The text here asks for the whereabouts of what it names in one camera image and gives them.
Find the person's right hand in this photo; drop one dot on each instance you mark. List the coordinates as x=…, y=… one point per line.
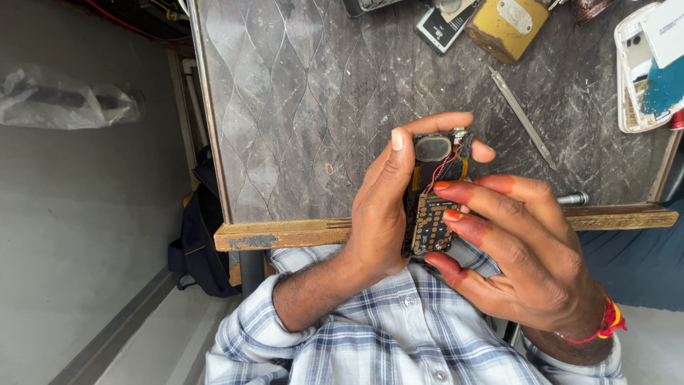
x=545, y=256

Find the person's left hand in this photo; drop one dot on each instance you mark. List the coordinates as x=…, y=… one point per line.
x=377, y=224

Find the phone circuit board with keypad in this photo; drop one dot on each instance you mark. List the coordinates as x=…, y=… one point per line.
x=430, y=227

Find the dark blue fabric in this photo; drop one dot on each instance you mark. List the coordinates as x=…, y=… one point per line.
x=636, y=262

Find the blue white plaid shirt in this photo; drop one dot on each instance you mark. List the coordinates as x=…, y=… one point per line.
x=384, y=342

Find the dark table leg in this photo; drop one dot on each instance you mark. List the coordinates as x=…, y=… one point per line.
x=251, y=272

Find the metal tweezers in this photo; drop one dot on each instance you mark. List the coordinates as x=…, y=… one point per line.
x=521, y=116

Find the dark blue backpack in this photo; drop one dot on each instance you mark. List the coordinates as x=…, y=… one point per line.
x=200, y=240

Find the red cylindrical item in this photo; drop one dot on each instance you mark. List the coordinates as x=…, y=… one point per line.
x=677, y=120

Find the black phone battery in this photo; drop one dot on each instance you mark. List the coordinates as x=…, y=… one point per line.
x=438, y=32

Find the blue phone panel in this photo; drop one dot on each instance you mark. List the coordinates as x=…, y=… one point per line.
x=665, y=88

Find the white phone housing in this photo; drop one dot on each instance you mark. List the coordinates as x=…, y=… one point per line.
x=630, y=59

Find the black phone casing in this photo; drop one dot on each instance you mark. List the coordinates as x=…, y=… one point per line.
x=355, y=6

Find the yellow metal block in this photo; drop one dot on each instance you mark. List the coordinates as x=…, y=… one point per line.
x=497, y=32

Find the silver metal piece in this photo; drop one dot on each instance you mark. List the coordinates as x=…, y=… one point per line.
x=451, y=6

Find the brown round object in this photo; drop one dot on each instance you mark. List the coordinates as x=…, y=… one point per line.
x=590, y=9

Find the white card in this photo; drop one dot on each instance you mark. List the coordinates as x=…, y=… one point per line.
x=668, y=32

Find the clear plastic bag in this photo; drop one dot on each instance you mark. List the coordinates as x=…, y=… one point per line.
x=53, y=107

